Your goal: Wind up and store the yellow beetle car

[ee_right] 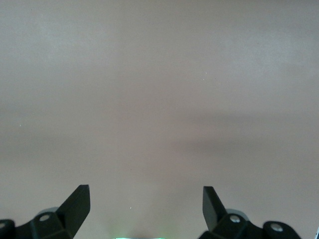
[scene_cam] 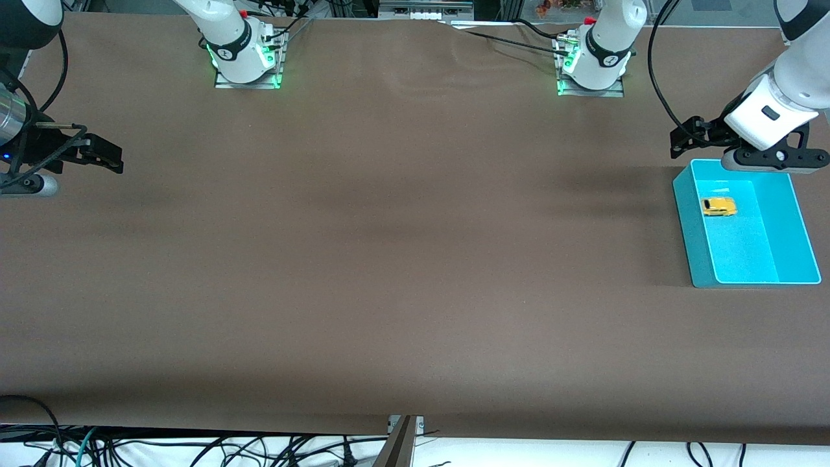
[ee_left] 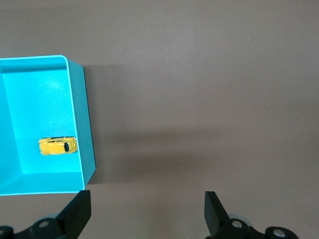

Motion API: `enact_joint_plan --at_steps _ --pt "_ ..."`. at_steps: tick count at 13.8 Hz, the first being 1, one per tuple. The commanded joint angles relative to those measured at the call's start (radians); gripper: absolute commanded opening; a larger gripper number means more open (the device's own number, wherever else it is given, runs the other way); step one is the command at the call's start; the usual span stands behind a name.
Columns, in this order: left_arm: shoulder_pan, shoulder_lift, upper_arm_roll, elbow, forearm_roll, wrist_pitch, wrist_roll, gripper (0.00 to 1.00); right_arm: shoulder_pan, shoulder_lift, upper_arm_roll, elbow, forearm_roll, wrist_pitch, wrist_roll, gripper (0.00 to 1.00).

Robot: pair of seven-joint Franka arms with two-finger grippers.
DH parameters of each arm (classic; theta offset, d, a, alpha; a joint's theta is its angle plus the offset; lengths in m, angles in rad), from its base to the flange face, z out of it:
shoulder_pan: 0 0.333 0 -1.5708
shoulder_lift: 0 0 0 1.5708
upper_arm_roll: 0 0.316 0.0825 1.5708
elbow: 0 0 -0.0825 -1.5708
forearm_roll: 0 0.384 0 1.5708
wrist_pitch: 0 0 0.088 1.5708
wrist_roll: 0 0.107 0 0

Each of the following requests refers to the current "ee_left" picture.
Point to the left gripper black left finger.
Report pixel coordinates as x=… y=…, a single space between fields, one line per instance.
x=74 y=219

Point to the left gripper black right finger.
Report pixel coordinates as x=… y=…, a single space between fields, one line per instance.
x=216 y=219

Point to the yellow beetle toy car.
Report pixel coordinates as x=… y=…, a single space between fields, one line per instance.
x=57 y=146

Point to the teal plastic bin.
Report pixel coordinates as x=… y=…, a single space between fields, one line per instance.
x=37 y=104

